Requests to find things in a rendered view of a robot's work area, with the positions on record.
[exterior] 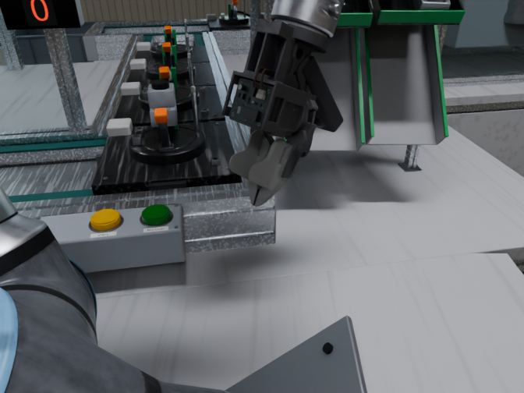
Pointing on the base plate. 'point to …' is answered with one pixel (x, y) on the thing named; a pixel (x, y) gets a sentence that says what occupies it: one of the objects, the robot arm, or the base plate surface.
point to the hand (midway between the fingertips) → (262, 196)
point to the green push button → (156, 214)
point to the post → (65, 78)
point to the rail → (235, 233)
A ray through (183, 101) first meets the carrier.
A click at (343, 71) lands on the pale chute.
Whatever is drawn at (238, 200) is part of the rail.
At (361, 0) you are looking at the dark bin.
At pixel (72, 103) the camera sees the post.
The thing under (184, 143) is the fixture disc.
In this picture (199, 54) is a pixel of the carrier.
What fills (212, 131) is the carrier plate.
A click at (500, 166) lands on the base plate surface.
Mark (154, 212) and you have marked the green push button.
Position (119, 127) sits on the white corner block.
